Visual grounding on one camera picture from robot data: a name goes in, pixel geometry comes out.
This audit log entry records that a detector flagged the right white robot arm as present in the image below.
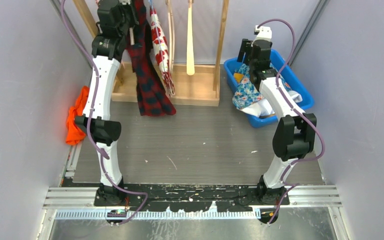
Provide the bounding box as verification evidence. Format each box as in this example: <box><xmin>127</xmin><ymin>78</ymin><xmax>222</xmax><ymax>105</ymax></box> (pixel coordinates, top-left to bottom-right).
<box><xmin>237</xmin><ymin>38</ymin><xmax>317</xmax><ymax>206</ymax></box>

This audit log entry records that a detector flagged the beige plastic hanger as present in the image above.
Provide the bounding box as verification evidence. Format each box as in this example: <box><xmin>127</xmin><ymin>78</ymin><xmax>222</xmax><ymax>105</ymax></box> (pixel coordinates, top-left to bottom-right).
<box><xmin>186</xmin><ymin>0</ymin><xmax>195</xmax><ymax>76</ymax></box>
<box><xmin>165</xmin><ymin>0</ymin><xmax>175</xmax><ymax>74</ymax></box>

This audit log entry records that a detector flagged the red black plaid dress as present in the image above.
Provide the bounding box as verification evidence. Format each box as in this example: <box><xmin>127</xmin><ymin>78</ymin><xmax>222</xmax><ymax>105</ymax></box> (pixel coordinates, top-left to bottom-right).
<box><xmin>126</xmin><ymin>0</ymin><xmax>176</xmax><ymax>117</ymax></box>

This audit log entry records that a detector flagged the orange cloth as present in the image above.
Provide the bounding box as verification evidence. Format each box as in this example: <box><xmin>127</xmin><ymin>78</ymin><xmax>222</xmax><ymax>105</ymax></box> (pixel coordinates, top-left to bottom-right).
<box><xmin>65</xmin><ymin>85</ymin><xmax>91</xmax><ymax>147</ymax></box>

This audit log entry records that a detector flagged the blue floral garment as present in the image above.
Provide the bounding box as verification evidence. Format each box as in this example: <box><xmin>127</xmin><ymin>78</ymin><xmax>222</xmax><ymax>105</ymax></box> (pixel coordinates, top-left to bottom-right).
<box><xmin>232</xmin><ymin>63</ymin><xmax>275</xmax><ymax>118</ymax></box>

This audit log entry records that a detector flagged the blue wire hanger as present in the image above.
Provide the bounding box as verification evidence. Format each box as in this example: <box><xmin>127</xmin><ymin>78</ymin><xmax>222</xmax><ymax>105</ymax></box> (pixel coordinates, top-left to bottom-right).
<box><xmin>148</xmin><ymin>0</ymin><xmax>155</xmax><ymax>12</ymax></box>

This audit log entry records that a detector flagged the wooden clothes rack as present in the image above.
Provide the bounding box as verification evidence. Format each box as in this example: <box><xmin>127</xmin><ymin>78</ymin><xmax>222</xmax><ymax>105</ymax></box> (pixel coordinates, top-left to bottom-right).
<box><xmin>89</xmin><ymin>0</ymin><xmax>229</xmax><ymax>107</ymax></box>

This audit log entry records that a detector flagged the yellow skirt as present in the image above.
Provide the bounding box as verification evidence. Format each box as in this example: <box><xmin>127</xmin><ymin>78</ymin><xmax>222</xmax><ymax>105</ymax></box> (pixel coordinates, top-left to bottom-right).
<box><xmin>233</xmin><ymin>72</ymin><xmax>244</xmax><ymax>84</ymax></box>

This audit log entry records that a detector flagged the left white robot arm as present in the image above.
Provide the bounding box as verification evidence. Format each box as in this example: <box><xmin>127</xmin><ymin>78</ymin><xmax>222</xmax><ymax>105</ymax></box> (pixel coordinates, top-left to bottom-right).
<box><xmin>74</xmin><ymin>0</ymin><xmax>139</xmax><ymax>207</ymax></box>

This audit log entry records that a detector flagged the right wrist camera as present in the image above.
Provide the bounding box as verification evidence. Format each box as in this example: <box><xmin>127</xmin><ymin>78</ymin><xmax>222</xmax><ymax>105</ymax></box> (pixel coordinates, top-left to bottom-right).
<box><xmin>254</xmin><ymin>25</ymin><xmax>273</xmax><ymax>42</ymax></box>

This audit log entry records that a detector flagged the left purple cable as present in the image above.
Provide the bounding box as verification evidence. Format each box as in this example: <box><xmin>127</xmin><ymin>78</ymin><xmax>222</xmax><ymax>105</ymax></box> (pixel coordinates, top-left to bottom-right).
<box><xmin>60</xmin><ymin>0</ymin><xmax>150</xmax><ymax>226</ymax></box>

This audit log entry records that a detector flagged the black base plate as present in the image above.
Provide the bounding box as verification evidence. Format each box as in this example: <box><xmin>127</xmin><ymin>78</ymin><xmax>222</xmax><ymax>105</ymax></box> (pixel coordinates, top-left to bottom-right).
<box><xmin>94</xmin><ymin>183</ymin><xmax>290</xmax><ymax>213</ymax></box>

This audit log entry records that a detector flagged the red white floral garment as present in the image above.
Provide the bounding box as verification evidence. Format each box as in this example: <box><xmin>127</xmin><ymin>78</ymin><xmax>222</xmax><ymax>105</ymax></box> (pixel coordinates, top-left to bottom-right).
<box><xmin>149</xmin><ymin>7</ymin><xmax>176</xmax><ymax>97</ymax></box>

